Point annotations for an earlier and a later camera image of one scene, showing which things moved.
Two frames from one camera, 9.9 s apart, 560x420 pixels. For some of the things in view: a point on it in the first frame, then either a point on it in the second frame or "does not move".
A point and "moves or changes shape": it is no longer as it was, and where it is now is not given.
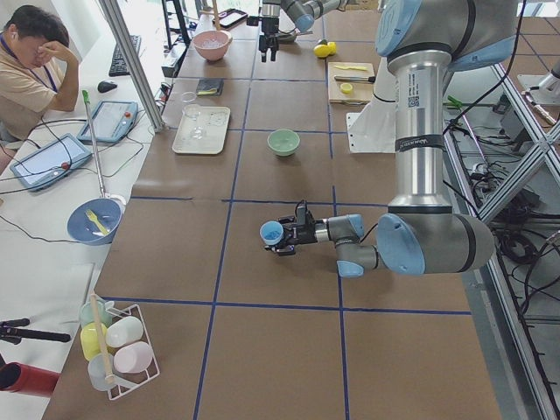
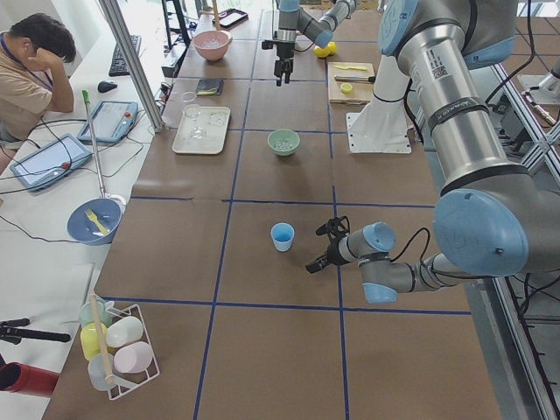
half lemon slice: (346, 88) does not move
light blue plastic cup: (271, 232) moves or changes shape
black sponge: (210, 87) does not move
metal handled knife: (359, 79) does not move
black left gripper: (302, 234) → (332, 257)
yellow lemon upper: (321, 51) does not move
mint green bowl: (283, 142) does not move
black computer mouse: (104, 87) does not move
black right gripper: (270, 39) → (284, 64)
